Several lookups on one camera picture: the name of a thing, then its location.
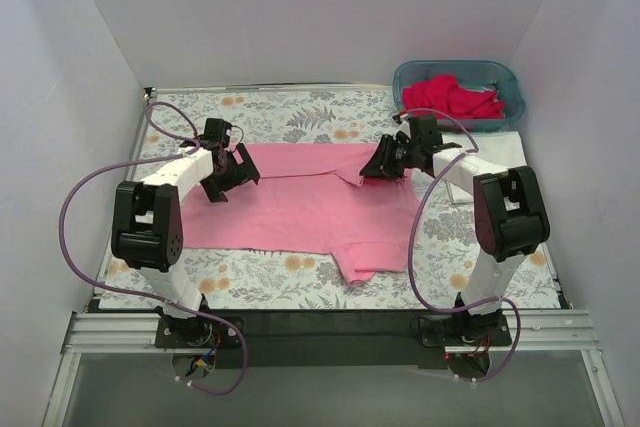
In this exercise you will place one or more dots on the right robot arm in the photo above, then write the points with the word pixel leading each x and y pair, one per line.
pixel 510 218

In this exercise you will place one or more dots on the floral table cloth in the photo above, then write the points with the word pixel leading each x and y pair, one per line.
pixel 445 251

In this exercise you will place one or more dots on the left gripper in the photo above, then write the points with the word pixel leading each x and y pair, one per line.
pixel 233 173

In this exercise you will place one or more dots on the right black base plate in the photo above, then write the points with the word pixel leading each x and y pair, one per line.
pixel 440 331

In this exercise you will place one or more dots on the aluminium frame rail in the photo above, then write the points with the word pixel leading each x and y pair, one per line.
pixel 335 368

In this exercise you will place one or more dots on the red t shirt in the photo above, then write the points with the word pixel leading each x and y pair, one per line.
pixel 444 95

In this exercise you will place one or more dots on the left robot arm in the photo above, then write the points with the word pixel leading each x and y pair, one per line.
pixel 147 232

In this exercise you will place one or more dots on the teal plastic basket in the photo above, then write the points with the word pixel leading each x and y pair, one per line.
pixel 474 75

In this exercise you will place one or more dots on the folded white t shirt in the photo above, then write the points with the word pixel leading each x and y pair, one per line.
pixel 501 148

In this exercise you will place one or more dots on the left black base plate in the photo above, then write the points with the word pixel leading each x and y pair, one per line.
pixel 225 332

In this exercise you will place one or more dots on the pink t shirt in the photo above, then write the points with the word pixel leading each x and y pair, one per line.
pixel 311 198

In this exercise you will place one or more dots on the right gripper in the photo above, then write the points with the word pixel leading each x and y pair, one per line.
pixel 385 158

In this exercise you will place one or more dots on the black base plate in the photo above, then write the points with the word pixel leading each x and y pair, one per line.
pixel 440 331
pixel 225 332

